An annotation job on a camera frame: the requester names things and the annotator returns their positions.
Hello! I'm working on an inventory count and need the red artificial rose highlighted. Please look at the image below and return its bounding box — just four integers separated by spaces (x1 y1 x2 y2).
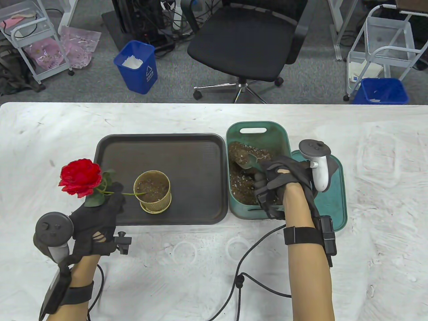
59 158 147 208

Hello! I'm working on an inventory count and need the white crumpled paper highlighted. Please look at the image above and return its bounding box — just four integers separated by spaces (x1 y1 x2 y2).
121 56 145 70

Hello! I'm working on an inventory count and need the black cable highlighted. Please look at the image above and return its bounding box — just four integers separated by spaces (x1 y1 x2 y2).
207 224 292 321
87 264 106 321

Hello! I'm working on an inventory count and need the person's left forearm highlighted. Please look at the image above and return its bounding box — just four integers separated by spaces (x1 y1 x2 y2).
47 255 102 321

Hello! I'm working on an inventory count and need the black office chair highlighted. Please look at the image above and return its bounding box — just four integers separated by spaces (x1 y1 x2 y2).
181 0 310 104

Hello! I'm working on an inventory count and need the person's left hand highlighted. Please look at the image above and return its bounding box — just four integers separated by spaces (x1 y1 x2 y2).
70 182 127 258

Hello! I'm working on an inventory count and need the plain blue plastic bin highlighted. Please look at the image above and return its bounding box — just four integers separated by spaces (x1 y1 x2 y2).
352 78 410 105

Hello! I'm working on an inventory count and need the yellow ribbed flower pot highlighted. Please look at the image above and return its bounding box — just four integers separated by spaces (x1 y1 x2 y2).
133 170 172 213

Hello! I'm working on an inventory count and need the white power strip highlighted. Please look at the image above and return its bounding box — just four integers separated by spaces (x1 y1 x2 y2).
160 0 184 31

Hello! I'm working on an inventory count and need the green garden trowel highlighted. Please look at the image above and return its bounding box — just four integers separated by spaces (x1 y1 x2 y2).
236 152 268 173

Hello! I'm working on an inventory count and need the teal plastic box lid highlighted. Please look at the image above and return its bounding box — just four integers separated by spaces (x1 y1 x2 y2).
291 150 348 232

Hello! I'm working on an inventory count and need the black computer tower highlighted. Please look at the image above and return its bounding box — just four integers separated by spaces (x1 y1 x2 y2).
111 0 167 45

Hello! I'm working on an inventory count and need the dark grey hand controller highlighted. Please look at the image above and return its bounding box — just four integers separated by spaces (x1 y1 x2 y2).
33 212 74 264

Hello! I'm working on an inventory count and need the pink plastic bag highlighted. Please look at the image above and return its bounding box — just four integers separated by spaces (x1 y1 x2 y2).
24 37 66 71
59 26 102 70

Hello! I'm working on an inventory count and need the white mesh basket trolley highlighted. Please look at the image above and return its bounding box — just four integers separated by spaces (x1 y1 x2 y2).
343 5 428 102

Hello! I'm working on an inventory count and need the white trolley with clear trays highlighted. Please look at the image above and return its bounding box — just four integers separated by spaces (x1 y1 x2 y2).
0 0 75 85

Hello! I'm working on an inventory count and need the black wrist strap device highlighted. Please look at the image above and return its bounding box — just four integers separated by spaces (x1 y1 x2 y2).
39 270 95 320
284 216 336 268

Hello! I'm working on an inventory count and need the white desk leg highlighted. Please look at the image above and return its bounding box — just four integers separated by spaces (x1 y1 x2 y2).
327 0 350 62

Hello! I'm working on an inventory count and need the teal plastic storage box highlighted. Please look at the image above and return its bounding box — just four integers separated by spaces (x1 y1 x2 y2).
226 121 291 220

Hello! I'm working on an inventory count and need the pink paper piece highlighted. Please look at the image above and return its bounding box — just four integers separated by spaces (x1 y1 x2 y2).
0 16 26 29

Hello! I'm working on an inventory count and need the person's right hand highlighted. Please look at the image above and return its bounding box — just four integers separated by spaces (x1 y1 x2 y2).
253 155 338 220

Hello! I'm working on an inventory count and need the blue bin with white symbol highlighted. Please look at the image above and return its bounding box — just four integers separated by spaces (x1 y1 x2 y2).
113 40 158 95

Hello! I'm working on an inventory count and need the person's right forearm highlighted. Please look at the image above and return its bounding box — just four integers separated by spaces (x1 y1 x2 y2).
284 183 335 321

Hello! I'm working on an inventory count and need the white grey hand controller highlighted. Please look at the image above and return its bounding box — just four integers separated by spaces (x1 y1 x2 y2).
299 139 332 193

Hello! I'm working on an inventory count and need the dark brown plastic tray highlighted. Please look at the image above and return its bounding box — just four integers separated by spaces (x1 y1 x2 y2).
93 133 229 225

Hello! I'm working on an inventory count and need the white box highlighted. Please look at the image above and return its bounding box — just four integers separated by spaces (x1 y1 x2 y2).
348 62 383 83

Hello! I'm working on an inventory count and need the dark green bag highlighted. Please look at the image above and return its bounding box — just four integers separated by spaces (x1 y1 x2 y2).
0 40 46 96

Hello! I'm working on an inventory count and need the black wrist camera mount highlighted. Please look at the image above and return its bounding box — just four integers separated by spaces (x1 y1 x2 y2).
114 231 132 255
256 194 285 221

